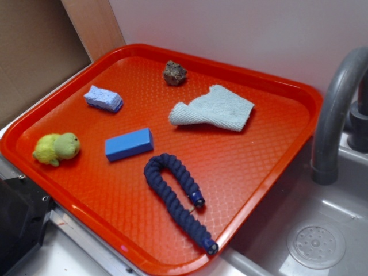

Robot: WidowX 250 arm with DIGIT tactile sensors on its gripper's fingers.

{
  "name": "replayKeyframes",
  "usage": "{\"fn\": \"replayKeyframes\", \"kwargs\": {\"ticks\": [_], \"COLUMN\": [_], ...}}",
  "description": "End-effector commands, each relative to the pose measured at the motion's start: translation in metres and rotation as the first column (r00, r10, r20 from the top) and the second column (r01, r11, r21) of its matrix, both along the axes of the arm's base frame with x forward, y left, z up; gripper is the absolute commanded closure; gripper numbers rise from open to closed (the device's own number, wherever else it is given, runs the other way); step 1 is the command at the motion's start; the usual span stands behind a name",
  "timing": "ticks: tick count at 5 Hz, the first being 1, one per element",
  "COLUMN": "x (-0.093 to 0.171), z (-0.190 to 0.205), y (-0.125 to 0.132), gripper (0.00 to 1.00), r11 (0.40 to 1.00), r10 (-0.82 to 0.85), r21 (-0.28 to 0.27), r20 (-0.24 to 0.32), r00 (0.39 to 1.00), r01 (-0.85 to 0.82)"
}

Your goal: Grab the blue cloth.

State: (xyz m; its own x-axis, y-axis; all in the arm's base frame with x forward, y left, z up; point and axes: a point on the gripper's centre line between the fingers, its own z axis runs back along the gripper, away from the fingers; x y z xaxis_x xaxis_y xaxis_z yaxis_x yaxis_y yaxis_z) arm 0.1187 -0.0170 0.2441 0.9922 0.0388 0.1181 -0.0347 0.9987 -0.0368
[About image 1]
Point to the wooden board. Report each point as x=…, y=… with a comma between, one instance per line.
x=96, y=26

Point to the round sink drain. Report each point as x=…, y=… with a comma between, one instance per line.
x=316, y=244

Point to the brown rock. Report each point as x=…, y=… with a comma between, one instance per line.
x=174, y=74

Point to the grey curved faucet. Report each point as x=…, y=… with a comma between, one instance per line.
x=345, y=103

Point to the brown cardboard panel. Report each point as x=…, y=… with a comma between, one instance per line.
x=40, y=49

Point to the light blue cloth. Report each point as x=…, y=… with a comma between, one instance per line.
x=220, y=107

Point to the green plush turtle toy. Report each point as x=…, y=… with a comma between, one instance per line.
x=51, y=149

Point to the orange plastic tray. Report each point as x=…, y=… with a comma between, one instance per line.
x=234, y=170

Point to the blue rectangular block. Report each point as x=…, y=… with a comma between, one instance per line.
x=129, y=144

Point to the grey plastic sink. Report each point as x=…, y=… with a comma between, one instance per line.
x=260, y=246

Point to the light blue sponge block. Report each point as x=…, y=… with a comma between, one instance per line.
x=103, y=99

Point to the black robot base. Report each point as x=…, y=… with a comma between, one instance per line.
x=25, y=212

